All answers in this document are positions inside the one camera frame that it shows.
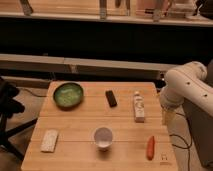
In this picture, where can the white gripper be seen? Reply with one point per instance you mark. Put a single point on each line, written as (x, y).
(169, 99)

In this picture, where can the red orange pepper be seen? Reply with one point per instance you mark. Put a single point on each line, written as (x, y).
(150, 148)

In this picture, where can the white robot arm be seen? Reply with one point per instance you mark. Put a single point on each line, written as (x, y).
(185, 82)

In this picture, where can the white sponge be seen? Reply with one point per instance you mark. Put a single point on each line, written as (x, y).
(49, 141)

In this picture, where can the white bottle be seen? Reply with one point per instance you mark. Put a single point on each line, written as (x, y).
(138, 105)

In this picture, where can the black rectangular block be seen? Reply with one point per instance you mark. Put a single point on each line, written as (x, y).
(111, 98)

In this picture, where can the white cup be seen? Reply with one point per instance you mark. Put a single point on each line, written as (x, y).
(103, 138)

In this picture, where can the green bowl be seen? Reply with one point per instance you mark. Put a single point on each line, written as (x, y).
(68, 95)

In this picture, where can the black tripod stand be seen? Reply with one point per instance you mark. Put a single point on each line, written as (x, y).
(8, 107)

